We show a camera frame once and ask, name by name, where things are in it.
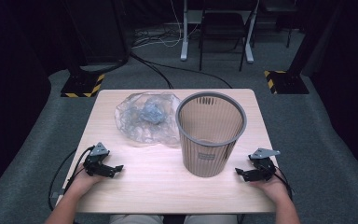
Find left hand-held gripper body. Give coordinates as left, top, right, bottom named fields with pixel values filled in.
left=83, top=142, right=110, bottom=176

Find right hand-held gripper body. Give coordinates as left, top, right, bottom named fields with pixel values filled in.
left=247, top=147, right=282, bottom=181

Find grey slatted trash bin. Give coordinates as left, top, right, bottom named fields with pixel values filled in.
left=175, top=91, right=248, bottom=178

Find clear plastic bag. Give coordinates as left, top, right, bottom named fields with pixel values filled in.
left=115, top=91, right=183, bottom=147

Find person's right hand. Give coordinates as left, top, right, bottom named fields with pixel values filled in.
left=251, top=174, right=290, bottom=203

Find person's left hand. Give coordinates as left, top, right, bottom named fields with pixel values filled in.
left=73, top=163, right=106, bottom=198

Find black yellow striped stand base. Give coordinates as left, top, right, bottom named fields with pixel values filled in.
left=263, top=69, right=310, bottom=95
left=60, top=72, right=106, bottom=99

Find dark equipment cabinet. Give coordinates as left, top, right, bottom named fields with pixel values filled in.
left=62, top=0, right=132, bottom=67

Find black folding chair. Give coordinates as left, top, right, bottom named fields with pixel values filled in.
left=198, top=0, right=257, bottom=73

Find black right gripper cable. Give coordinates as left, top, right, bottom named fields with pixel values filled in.
left=272, top=166, right=294, bottom=200

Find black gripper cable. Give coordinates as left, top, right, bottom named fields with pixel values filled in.
left=272, top=166, right=294, bottom=200
left=48, top=145, right=96, bottom=213

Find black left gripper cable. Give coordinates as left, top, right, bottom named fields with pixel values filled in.
left=48, top=145, right=96, bottom=213

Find black floor cable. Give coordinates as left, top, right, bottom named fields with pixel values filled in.
left=130, top=51, right=234, bottom=90

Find white floor cables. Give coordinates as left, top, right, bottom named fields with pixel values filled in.
left=131, top=0, right=200, bottom=49

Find white desk frame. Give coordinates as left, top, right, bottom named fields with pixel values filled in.
left=180, top=0, right=259, bottom=64

